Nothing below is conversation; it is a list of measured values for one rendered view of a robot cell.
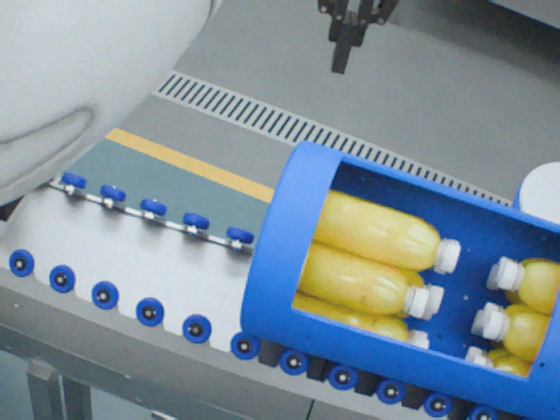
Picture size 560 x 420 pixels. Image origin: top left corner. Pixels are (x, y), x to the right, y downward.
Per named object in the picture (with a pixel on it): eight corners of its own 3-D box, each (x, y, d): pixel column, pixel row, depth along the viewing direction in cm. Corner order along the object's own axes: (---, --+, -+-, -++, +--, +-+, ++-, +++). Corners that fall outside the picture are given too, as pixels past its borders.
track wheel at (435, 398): (428, 388, 132) (428, 384, 134) (419, 415, 133) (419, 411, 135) (456, 395, 132) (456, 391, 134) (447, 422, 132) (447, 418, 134)
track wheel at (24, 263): (36, 264, 139) (41, 263, 141) (18, 243, 139) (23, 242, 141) (20, 284, 140) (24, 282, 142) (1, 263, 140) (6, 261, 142)
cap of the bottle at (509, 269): (507, 290, 128) (496, 287, 128) (515, 264, 128) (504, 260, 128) (511, 290, 124) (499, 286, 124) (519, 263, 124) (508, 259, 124)
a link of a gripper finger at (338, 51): (350, 24, 97) (343, 22, 97) (337, 74, 102) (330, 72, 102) (350, 10, 99) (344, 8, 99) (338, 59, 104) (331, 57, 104)
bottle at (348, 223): (302, 240, 132) (434, 283, 130) (300, 233, 125) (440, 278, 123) (319, 190, 133) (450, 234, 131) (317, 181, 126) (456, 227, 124)
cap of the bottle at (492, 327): (499, 315, 128) (488, 312, 128) (505, 311, 124) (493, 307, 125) (492, 341, 127) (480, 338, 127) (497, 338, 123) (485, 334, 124)
